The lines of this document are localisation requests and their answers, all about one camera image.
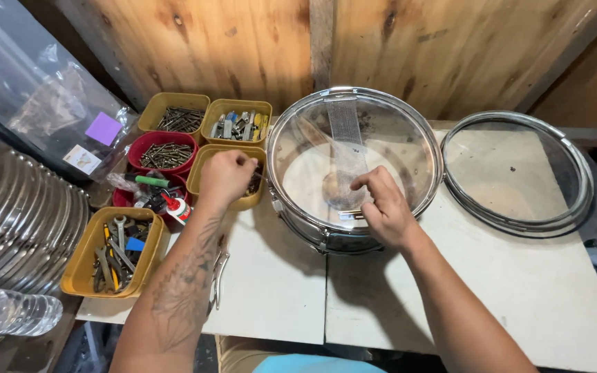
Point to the person's left hand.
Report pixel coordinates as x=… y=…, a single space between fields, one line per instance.
x=223 y=179

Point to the person's right hand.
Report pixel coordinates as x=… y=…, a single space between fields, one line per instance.
x=389 y=212

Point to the person's left fingers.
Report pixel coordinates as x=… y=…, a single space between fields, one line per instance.
x=239 y=158

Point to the yellow tray of small tools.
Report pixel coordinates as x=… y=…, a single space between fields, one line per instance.
x=236 y=124

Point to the yellow tray of small screws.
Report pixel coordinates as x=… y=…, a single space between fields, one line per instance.
x=200 y=173

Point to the chrome snare drum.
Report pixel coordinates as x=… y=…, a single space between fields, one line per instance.
x=309 y=171

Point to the red bowl of screws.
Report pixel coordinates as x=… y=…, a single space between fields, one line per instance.
x=164 y=153

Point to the yellow tray of long screws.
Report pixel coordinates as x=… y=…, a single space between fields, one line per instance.
x=174 y=114

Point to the white glue bottle red cap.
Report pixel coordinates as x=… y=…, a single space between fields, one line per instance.
x=178 y=209

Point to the red bowl of odds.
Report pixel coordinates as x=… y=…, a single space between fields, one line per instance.
x=125 y=198

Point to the silver pliers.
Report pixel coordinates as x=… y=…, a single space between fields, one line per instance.
x=219 y=279

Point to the blue plastic piece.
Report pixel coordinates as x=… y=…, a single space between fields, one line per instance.
x=134 y=244

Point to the purple square sticker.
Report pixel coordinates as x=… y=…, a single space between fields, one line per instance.
x=103 y=128

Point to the white paper card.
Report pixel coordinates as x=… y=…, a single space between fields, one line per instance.
x=82 y=159

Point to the yellow tray of wrenches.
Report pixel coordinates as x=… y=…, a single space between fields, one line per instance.
x=83 y=259

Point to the clear plastic bag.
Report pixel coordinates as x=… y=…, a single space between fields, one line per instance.
x=34 y=88

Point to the person's blue shirt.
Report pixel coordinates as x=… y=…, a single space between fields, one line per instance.
x=319 y=364

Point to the stack of ribbed metal shells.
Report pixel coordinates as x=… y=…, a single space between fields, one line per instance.
x=24 y=217

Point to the clear plastic water bottle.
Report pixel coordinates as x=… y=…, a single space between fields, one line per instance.
x=8 y=311

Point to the chrome hoop with clear drumhead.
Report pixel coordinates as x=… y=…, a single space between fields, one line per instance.
x=516 y=171

